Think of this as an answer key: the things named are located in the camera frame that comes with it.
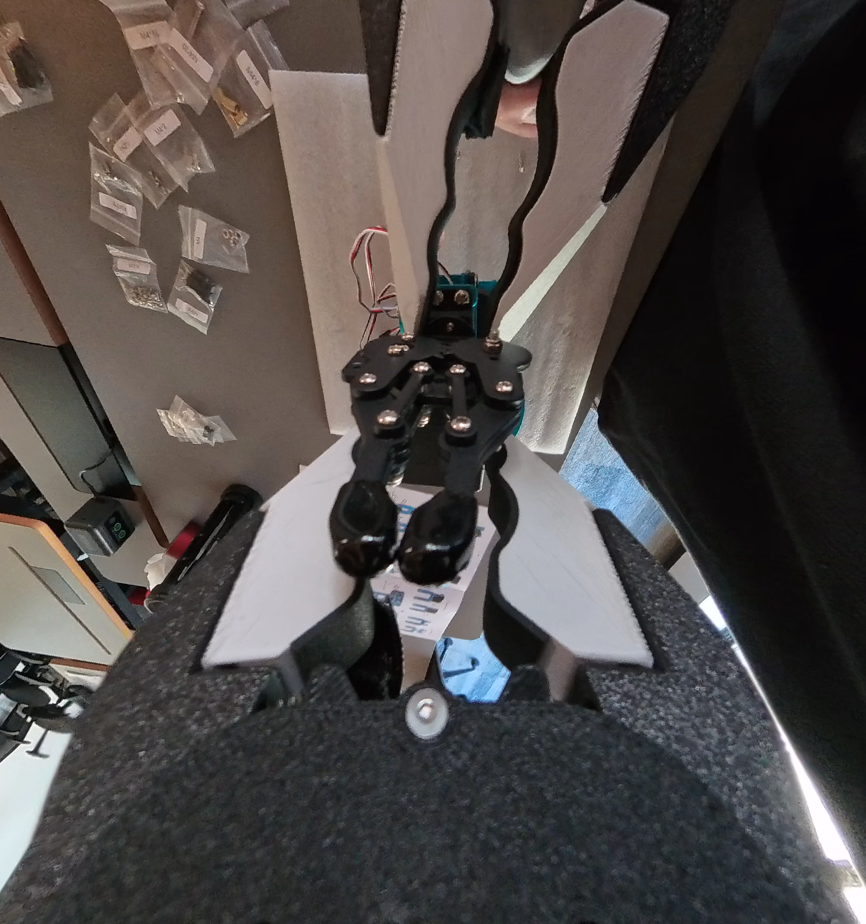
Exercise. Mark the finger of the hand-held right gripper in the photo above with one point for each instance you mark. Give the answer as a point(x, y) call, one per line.
point(433, 116)
point(613, 101)

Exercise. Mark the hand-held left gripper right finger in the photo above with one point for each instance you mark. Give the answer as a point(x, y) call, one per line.
point(570, 578)

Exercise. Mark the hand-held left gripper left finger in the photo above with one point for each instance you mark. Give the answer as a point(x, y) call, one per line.
point(281, 578)

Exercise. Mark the black toy robot claw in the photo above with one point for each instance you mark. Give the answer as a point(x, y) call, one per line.
point(426, 419)

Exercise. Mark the black desk panel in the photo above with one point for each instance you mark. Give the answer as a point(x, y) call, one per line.
point(50, 412)

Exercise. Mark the person's right hand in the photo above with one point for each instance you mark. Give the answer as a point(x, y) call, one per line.
point(520, 109)

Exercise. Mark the black cylindrical flask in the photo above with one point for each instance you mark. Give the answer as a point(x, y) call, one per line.
point(216, 527)

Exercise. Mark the red tube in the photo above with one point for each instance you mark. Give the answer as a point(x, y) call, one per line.
point(187, 542)

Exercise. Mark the white plastic bag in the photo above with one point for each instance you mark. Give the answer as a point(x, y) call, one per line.
point(161, 571)

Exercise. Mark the white foam sheet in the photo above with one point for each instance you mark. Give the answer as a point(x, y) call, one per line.
point(332, 217)

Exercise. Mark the printed instruction sheet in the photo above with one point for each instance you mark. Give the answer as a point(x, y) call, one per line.
point(426, 599)

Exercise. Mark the small clear parts bag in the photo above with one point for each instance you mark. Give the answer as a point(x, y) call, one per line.
point(195, 422)

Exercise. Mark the small black box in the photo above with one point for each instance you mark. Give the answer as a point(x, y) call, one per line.
point(104, 527)

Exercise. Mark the beige office table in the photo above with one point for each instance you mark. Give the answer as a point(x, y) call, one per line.
point(43, 585)

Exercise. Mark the pile of small parts bags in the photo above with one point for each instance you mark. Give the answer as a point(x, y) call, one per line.
point(159, 130)

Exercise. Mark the black office chair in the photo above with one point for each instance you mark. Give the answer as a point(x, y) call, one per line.
point(21, 708)

